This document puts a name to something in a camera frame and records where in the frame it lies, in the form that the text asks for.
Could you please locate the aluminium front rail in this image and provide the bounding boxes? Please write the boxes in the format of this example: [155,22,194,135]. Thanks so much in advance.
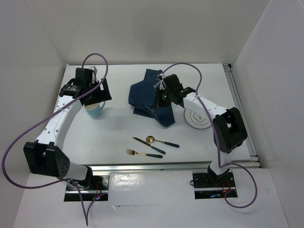
[38,161,262,173]

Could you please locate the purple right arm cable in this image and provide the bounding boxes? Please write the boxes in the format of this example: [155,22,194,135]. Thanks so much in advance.
[161,62,258,209]

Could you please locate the light blue mug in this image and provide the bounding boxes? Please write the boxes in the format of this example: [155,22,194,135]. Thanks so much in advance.
[84,102,105,118]

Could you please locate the aluminium right side rail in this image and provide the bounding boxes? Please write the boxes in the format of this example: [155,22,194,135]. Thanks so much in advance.
[223,64,262,169]

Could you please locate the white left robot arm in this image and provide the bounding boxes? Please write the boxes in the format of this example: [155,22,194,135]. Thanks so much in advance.
[23,66,112,190]

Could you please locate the white plate with dark rim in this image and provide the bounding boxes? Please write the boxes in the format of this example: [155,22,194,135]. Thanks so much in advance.
[183,109,211,130]

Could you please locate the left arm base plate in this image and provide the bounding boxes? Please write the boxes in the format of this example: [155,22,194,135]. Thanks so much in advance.
[64,174,110,202]

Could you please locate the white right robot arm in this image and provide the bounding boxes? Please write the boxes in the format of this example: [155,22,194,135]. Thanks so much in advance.
[155,74,247,186]

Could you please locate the aluminium rail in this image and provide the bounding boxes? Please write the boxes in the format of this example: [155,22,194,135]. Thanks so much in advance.
[38,161,262,173]
[223,64,262,169]

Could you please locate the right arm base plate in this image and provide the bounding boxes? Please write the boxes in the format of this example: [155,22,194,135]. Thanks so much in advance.
[190,172,238,200]

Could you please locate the gold knife green handle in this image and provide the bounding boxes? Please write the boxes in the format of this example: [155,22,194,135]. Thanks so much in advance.
[133,137,166,154]

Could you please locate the gold spoon green handle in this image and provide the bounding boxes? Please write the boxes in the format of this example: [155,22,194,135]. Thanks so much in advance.
[145,135,180,148]

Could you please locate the gold fork green handle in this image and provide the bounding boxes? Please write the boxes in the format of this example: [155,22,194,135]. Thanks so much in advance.
[126,149,163,159]

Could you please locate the blue placemat with whale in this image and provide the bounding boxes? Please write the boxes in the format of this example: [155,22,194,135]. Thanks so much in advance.
[128,69,175,127]

